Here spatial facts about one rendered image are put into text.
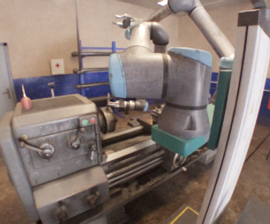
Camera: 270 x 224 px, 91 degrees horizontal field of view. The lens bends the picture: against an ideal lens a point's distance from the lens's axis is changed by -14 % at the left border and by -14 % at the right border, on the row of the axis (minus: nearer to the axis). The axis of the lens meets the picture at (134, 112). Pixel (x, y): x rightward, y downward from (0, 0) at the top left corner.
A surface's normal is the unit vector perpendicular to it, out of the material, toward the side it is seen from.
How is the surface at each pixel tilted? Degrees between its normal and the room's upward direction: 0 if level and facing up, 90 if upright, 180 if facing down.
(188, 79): 91
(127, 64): 57
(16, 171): 90
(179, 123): 70
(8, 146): 90
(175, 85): 106
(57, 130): 90
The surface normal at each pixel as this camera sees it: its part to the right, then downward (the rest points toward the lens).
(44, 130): 0.58, 0.26
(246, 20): -0.77, 0.20
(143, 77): -0.06, 0.30
